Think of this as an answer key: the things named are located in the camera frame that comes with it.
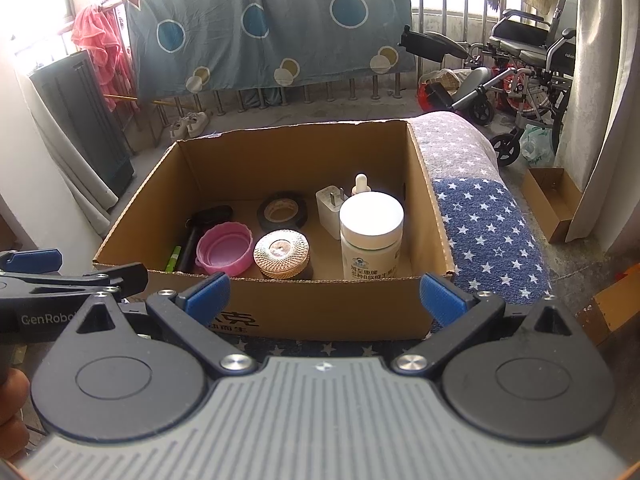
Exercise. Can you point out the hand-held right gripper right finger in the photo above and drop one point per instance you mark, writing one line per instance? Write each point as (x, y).
(440, 300)

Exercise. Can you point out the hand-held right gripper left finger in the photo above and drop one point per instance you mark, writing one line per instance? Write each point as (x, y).
(207, 292)

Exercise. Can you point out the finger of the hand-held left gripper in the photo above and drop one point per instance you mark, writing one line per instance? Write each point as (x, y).
(125, 275)
(30, 260)

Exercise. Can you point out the green and red tube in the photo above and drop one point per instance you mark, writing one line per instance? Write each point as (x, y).
(174, 260)

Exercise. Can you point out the pink plastic lid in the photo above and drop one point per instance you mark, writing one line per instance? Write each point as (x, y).
(222, 247)

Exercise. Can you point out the rose gold patterned jar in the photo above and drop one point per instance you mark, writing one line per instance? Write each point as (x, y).
(282, 255)

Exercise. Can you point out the white supplement bottle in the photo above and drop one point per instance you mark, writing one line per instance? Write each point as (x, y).
(370, 250)

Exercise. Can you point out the large cardboard box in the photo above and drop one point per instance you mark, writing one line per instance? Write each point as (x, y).
(310, 305)

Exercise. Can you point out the black tape roll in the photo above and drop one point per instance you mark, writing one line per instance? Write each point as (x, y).
(302, 212)

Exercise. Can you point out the small white dropper bottle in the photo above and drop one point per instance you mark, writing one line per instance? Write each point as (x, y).
(360, 185)

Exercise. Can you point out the white power adapter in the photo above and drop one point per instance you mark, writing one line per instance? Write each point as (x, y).
(330, 210)

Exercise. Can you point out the person's left hand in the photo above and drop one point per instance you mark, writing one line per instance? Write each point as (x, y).
(14, 400)

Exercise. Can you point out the blue star-print sofa cover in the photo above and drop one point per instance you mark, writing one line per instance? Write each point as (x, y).
(480, 220)

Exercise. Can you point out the dark grey slatted panel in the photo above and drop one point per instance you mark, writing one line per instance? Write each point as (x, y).
(80, 120)

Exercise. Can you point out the small empty cardboard box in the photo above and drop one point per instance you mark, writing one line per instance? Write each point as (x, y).
(550, 195)

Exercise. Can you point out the white shoe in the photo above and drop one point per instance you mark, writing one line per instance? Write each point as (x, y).
(178, 130)
(197, 122)

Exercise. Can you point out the orange-brown cardboard carton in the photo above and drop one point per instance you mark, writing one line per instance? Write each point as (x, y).
(615, 305)

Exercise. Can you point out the yellow pole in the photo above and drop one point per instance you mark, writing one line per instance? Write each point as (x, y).
(120, 96)

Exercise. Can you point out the green and white plastic bag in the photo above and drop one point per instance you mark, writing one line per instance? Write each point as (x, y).
(537, 147)

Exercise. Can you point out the red plastic bag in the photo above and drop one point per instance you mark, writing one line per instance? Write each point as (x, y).
(425, 97)

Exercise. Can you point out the folded grey-seat wheelchair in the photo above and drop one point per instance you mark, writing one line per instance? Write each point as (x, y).
(475, 82)

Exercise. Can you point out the beige woven bag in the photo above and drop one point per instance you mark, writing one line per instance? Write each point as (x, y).
(445, 79)

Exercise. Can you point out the pink hanging cloth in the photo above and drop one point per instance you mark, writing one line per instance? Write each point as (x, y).
(100, 40)

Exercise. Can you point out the white curtain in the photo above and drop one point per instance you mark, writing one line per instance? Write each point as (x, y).
(605, 110)

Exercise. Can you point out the blue sheet with circles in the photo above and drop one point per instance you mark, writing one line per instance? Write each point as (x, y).
(300, 45)

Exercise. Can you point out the black and silver wheelchair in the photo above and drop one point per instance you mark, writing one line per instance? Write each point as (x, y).
(520, 32)

